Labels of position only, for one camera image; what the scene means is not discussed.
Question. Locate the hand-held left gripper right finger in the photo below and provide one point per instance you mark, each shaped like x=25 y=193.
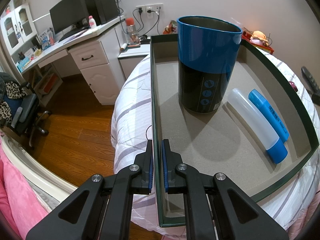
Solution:
x=165 y=167

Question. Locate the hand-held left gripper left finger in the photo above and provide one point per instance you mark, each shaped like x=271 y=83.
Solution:
x=150 y=167

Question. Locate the pink box tray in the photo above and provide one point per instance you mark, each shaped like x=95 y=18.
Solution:
x=212 y=142

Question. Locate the translucent tube with blue cap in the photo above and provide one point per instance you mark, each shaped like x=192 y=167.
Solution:
x=252 y=120

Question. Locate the blue marker pen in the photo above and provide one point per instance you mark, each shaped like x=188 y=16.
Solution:
x=270 y=112

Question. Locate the blue and black cylindrical can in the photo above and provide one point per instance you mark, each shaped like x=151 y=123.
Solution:
x=207 y=55

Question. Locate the white nightstand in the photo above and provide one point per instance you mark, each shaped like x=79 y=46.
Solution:
x=132 y=62

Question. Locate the white desk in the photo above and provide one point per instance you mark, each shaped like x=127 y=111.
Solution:
x=92 y=67

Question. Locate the lint roller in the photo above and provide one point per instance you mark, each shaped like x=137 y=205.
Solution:
x=123 y=47

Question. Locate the pink blanket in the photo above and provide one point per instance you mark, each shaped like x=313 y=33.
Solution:
x=17 y=195

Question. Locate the black office chair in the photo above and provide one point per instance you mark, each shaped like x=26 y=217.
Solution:
x=27 y=110

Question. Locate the bottle with red cap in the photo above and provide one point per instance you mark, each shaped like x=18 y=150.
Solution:
x=131 y=30

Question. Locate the snack bags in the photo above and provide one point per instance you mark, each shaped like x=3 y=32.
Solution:
x=171 y=27

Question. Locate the small pink trinket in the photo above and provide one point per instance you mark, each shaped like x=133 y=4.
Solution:
x=293 y=86

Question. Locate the black keyboard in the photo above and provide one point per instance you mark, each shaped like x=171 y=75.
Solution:
x=71 y=35

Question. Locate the pink lotion bottle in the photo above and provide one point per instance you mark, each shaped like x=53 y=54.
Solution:
x=92 y=22

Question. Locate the red basket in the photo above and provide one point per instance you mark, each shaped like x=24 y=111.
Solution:
x=265 y=47

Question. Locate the dark jacket with leopard lining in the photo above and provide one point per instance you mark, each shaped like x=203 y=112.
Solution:
x=8 y=97

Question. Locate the orange plush toy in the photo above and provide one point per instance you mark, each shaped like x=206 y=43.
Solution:
x=260 y=37

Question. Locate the blue box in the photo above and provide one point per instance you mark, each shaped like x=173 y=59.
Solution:
x=46 y=40

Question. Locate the black remote control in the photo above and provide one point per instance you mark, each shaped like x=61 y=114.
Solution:
x=310 y=78

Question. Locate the black computer tower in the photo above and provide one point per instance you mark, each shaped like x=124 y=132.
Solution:
x=101 y=3

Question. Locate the black computer monitor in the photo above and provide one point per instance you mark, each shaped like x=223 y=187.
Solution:
x=70 y=12

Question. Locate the white hutch cabinet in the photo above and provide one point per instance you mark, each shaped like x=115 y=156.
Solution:
x=17 y=27

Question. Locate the white bed frame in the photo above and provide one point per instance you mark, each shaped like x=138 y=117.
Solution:
x=37 y=172

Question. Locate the white wall outlet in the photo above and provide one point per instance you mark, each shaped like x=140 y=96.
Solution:
x=150 y=10

